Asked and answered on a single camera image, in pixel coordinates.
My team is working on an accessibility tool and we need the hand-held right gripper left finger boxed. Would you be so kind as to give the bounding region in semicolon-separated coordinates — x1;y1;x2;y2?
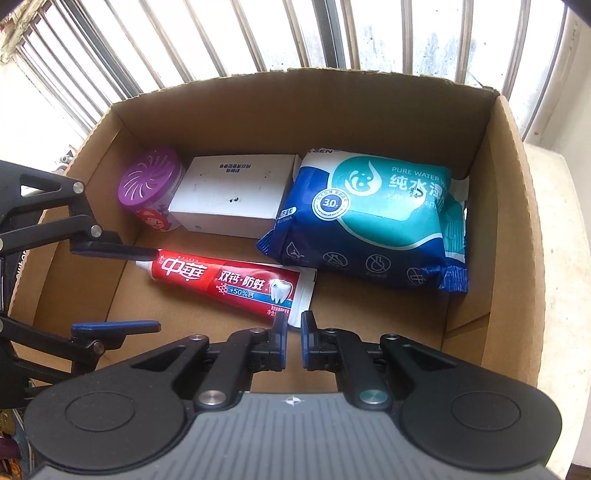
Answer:
124;313;289;412

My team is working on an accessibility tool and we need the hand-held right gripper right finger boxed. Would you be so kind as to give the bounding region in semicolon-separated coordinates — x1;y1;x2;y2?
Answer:
300;311;467;412

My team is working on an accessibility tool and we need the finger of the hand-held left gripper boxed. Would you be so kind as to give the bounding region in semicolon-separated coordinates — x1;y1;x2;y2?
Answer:
0;314;162;398
0;159;158;258

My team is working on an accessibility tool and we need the red toothpaste tube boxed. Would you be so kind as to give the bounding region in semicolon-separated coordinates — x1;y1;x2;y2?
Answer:
135;248;319;330

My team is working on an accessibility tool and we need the white carton box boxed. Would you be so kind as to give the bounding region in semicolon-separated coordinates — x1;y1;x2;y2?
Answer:
167;154;301;240

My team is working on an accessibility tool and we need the blue wet wipes pack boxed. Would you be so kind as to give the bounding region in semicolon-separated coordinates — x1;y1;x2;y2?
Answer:
255;148;472;293

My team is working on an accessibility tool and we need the brown cardboard box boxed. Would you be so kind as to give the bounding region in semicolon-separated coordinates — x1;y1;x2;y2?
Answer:
7;67;549;394

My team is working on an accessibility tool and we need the purple air freshener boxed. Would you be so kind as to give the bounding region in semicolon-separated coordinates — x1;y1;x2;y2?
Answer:
117;147;187;232

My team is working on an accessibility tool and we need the metal window railing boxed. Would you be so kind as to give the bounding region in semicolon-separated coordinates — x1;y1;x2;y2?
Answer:
0;0;583;145

